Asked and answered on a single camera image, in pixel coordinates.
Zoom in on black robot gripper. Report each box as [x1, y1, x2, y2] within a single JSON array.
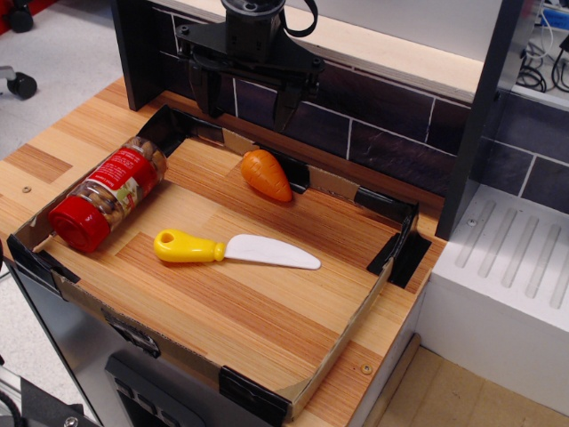
[[175, 1, 325, 133]]

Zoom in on red-lidded spice jar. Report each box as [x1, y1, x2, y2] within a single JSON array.
[[48, 136, 167, 253]]

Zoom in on cardboard fence with black tape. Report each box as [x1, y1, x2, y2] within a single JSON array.
[[1, 102, 442, 426]]

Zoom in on orange toy carrot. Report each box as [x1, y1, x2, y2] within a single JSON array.
[[241, 149, 293, 202]]

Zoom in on black office chair caster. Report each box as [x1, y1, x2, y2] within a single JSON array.
[[1, 66, 37, 100]]

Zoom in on white toy sink drainboard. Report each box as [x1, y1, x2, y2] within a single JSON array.
[[417, 186, 568, 414]]

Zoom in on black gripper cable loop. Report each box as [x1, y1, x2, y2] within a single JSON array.
[[278, 0, 319, 38]]

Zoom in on dark left shelf post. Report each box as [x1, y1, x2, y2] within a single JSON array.
[[110, 0, 163, 111]]

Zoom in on yellow-handled white toy knife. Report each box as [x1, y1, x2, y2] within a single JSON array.
[[153, 229, 321, 270]]

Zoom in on dark grey vertical post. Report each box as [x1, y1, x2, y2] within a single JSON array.
[[436, 0, 541, 240]]

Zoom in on black cables in background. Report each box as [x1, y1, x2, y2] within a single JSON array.
[[515, 26, 569, 94]]

